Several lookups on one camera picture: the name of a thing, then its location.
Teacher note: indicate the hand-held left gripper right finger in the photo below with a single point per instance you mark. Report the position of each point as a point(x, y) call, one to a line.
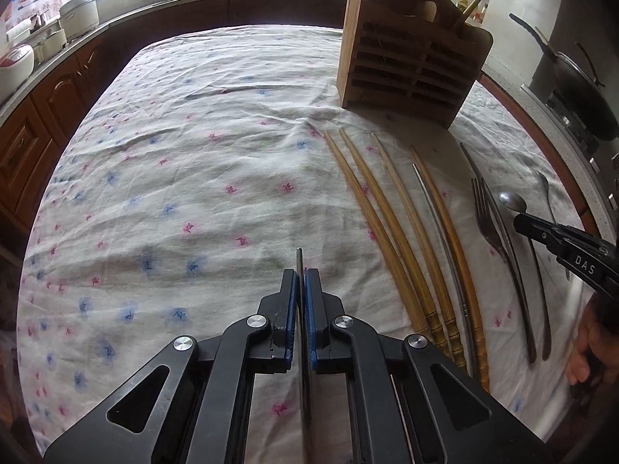
point(310, 319)

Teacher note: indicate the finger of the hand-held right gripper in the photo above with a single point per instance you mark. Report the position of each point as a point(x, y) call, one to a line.
point(541, 229)

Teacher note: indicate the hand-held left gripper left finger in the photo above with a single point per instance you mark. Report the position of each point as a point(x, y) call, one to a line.
point(292, 319)

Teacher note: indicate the metal spoon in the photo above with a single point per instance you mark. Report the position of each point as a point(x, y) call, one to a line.
point(540, 181)
point(510, 200)

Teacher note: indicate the metal fork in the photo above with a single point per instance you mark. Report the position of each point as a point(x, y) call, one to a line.
point(516, 299)

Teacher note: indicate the wooden chopstick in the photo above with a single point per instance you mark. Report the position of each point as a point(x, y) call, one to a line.
point(338, 155)
point(355, 154)
point(476, 2)
point(478, 321)
point(386, 162)

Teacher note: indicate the wooden utensil holder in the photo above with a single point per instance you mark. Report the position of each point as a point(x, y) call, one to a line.
point(401, 72)

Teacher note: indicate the person's right hand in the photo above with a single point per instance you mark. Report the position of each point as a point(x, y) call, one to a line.
point(580, 357)

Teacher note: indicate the gas stove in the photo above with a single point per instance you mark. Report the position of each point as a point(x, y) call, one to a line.
point(575, 130)

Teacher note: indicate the black wok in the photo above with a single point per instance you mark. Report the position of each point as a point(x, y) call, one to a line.
point(580, 92)

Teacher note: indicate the floral white tablecloth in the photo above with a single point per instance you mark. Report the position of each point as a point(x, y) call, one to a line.
point(193, 154)

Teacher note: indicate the red-capped sauce bottle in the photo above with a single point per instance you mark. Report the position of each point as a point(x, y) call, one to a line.
point(483, 12)

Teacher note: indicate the yellow-capped seasoning bottle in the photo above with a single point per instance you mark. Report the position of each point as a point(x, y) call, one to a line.
point(463, 6)

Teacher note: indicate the small white electric pot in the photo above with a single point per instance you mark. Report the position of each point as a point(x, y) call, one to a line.
point(51, 46)

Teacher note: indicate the red and white rice cooker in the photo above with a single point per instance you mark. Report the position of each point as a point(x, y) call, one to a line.
point(14, 72)

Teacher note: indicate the large white rice cooker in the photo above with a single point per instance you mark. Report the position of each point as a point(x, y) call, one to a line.
point(80, 14)

